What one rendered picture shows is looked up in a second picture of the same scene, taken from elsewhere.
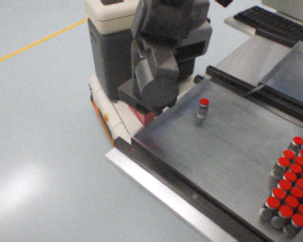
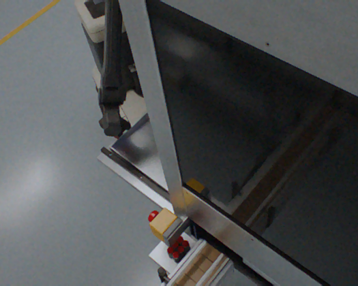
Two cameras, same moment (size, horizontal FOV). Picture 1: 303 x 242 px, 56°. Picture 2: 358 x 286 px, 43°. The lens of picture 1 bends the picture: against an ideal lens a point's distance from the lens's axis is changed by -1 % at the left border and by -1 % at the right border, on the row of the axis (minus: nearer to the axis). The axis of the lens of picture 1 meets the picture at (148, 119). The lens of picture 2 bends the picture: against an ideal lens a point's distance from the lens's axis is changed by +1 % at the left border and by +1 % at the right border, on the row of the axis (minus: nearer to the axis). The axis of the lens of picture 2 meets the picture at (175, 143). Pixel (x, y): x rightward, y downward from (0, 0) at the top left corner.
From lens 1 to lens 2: 1.07 m
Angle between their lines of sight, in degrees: 10
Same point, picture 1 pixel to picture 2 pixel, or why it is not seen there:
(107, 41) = (101, 48)
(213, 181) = (154, 168)
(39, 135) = (50, 131)
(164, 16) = (110, 96)
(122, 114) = (125, 108)
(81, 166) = (94, 158)
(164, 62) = (112, 118)
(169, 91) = (116, 130)
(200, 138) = (151, 144)
